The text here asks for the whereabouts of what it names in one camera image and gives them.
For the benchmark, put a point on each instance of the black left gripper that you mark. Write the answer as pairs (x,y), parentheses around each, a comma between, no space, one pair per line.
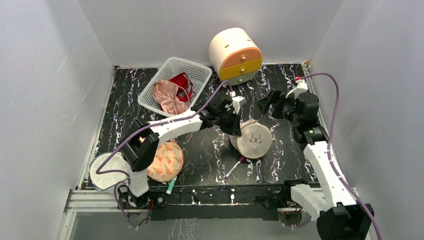
(234,129)

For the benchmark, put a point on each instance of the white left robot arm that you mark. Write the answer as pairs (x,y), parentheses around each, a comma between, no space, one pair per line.
(138,148)

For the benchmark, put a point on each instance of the pink pen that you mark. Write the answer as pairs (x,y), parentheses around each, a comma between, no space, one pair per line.
(234,167)

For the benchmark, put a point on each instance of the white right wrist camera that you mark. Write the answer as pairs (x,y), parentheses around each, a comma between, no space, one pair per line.
(299,88)

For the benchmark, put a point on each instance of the pink satin bra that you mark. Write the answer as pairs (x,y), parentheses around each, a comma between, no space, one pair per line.
(165,94)

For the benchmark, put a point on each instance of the round white drawer cabinet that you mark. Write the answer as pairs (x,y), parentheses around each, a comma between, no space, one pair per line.
(234,56)

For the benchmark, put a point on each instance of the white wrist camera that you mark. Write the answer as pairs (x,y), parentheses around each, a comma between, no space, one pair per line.
(299,88)
(237,102)

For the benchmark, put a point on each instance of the red bra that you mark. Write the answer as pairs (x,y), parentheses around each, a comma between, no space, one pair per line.
(184,87)

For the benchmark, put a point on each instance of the white mesh laundry bag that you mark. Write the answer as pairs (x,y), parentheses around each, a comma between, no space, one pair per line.
(255,140)

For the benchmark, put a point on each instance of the teal white marker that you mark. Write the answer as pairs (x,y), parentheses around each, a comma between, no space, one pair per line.
(171,186)

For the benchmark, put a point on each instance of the white mesh bag lid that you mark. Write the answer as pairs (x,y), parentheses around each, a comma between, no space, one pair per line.
(105,182)

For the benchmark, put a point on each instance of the black table front rail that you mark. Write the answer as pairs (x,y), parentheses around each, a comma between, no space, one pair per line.
(249,201)

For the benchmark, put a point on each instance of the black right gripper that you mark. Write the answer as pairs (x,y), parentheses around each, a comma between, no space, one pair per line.
(276,104)

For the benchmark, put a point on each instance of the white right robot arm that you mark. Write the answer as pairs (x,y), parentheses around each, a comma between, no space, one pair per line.
(338,214)

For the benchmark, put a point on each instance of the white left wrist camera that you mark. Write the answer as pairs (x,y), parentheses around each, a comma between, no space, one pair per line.
(237,102)

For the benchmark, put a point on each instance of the peach floral bra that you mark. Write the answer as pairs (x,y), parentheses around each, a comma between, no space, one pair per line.
(167,163)

